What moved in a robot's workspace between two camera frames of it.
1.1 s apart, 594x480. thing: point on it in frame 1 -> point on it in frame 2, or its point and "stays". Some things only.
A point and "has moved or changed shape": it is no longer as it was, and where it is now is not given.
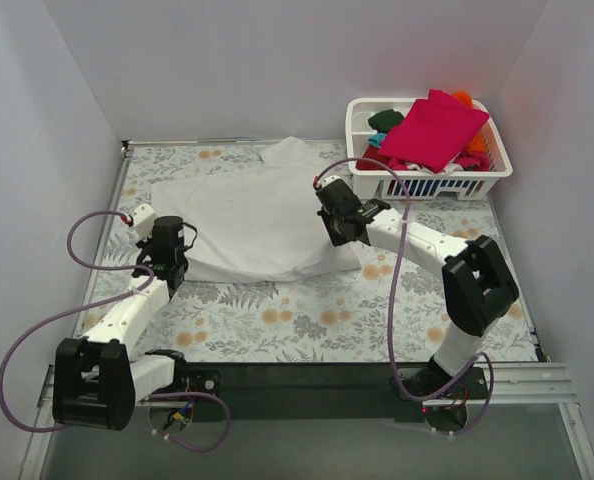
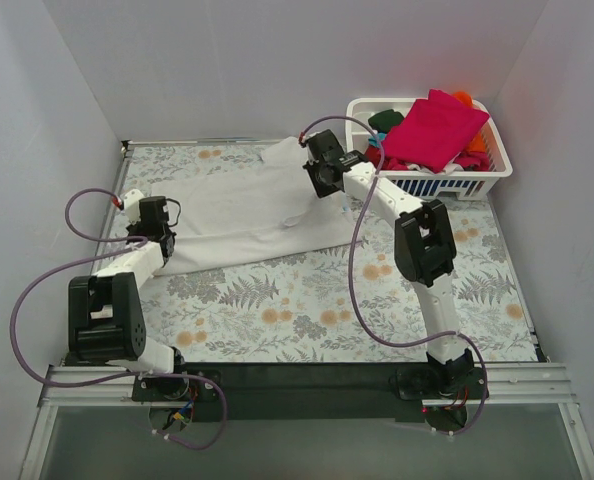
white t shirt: (258, 223) has moved or changed shape
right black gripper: (334, 226) -> (315, 176)
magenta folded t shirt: (431, 131) stays
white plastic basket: (422, 185) stays
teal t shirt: (377, 139) stays
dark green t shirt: (384, 121) stays
